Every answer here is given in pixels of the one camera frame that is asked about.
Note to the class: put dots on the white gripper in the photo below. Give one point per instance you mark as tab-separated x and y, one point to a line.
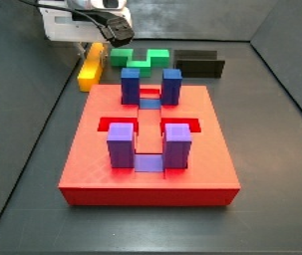
90	21

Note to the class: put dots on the yellow rectangular bar block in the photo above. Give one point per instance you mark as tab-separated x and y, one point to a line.
92	67

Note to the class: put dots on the red insertion board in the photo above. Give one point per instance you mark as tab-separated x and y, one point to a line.
90	182

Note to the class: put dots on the green zigzag block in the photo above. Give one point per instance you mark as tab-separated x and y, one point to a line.
123	58

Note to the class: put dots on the dark blue U-shaped block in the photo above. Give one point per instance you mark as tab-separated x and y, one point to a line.
169	92

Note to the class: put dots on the black stepped block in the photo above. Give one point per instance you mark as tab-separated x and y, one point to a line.
198	63

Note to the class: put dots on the purple U-shaped block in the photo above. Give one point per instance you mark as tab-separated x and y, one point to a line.
177	146

